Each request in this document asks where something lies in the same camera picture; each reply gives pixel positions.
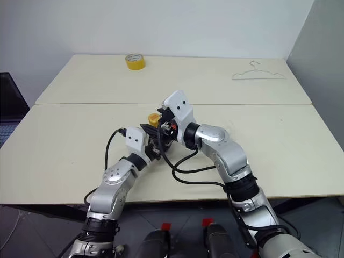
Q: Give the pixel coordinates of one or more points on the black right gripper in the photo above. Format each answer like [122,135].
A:
[168,130]

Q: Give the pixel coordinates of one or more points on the black bracket with white knob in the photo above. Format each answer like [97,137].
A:
[120,249]

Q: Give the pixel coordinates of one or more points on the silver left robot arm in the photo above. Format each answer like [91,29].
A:
[113,193]

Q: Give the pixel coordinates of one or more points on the dark open laptop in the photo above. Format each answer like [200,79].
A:
[10,99]

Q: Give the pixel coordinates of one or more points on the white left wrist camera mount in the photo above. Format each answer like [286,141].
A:
[135,139]

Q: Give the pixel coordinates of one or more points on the dark rounded shape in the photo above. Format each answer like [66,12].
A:
[156,244]
[220,242]

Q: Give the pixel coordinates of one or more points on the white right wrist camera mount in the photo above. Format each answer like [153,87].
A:
[180,107]

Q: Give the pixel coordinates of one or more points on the yellow tape roll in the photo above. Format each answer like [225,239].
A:
[135,63]

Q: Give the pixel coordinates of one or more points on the yellow bottle cap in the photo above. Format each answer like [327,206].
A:
[153,118]

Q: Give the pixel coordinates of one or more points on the plastic bottle with dark drink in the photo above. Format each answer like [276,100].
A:
[168,143]

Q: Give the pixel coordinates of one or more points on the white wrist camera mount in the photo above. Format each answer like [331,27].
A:
[180,107]
[135,139]

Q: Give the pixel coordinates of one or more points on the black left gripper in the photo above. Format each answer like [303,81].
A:
[153,150]

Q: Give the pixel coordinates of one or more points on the black table frame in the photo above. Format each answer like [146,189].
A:
[53,212]

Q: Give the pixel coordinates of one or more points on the red tape tag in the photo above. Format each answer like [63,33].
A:
[208,222]
[166,226]

